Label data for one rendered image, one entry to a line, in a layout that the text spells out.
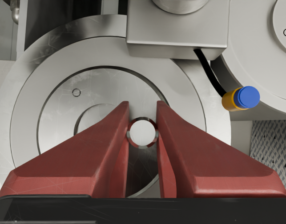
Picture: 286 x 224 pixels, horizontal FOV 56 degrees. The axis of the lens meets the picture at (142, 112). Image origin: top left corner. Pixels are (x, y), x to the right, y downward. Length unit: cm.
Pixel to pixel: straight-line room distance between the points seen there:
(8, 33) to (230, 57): 305
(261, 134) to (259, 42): 23
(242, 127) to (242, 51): 35
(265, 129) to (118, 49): 27
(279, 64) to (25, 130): 16
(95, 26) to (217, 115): 9
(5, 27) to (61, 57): 306
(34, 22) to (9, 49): 291
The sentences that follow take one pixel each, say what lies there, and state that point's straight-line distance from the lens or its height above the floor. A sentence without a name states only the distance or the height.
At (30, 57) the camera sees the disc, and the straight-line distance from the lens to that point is 18.
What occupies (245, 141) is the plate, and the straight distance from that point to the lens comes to 52.
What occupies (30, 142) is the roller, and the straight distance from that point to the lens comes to 17.
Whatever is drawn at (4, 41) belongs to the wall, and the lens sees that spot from 319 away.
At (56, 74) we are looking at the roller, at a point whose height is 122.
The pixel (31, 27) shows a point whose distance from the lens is 20.
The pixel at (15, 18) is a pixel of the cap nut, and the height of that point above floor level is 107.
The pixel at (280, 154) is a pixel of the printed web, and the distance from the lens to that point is 35.
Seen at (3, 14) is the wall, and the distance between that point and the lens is 329.
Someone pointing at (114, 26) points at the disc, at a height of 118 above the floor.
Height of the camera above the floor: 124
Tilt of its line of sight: 2 degrees down
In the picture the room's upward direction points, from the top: 177 degrees counter-clockwise
